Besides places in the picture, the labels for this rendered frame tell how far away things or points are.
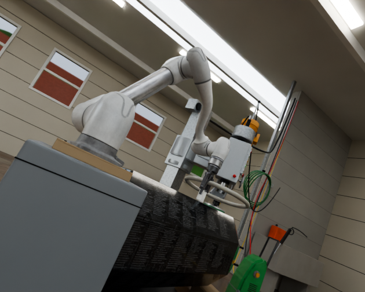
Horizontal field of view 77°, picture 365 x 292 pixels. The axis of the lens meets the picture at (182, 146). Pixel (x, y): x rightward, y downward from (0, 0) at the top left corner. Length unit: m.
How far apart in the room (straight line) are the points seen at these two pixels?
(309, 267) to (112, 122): 4.73
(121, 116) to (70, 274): 0.54
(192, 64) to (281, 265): 3.83
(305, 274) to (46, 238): 4.72
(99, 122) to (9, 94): 7.22
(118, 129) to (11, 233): 0.45
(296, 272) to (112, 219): 4.34
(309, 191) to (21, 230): 5.62
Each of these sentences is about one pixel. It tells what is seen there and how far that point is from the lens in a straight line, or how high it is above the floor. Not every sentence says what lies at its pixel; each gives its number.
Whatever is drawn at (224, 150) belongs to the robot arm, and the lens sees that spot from 1.50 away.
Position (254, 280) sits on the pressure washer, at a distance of 3.28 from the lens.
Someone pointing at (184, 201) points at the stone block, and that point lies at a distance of 1.87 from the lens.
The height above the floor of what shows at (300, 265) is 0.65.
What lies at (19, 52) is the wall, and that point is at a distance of 8.34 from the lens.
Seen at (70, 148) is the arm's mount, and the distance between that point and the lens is 0.83.
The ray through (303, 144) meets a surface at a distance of 5.70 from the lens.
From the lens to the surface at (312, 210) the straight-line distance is 6.15.
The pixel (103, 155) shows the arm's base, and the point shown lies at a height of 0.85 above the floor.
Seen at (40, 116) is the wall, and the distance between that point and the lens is 7.92.
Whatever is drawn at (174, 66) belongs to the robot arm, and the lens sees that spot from 1.38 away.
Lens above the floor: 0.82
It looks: 12 degrees up
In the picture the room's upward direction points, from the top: 25 degrees clockwise
